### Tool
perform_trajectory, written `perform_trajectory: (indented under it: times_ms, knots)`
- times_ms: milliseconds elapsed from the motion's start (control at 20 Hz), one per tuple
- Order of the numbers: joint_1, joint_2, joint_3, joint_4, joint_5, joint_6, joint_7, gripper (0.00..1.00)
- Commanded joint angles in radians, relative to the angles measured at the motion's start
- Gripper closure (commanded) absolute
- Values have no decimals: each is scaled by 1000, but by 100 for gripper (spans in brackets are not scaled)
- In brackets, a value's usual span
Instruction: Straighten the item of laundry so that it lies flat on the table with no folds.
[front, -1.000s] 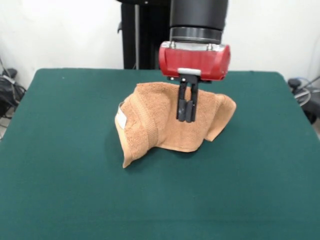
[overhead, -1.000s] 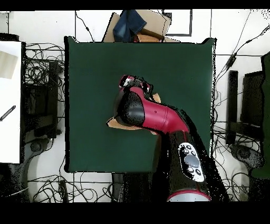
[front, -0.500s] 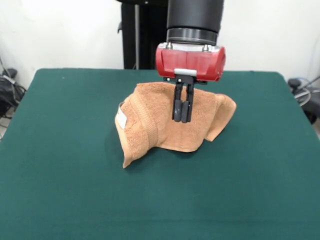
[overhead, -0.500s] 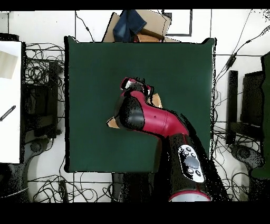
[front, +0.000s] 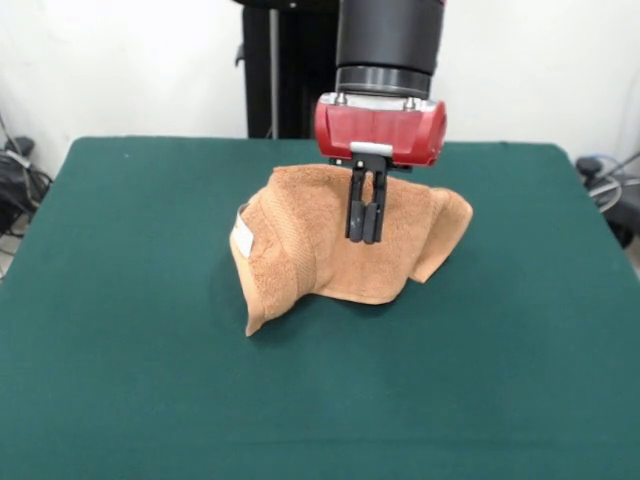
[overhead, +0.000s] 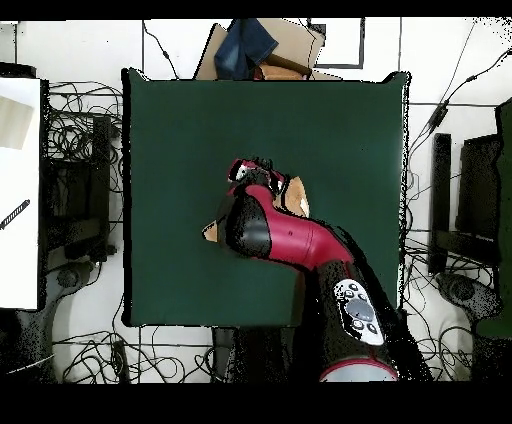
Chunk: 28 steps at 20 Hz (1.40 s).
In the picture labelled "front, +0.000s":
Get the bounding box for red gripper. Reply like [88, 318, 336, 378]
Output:
[313, 91, 449, 245]

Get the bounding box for dark green table cloth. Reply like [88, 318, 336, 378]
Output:
[0, 136, 640, 480]

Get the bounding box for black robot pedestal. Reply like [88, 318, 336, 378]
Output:
[232, 0, 341, 140]

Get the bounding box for peach terry towel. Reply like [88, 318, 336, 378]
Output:
[229, 163, 475, 339]

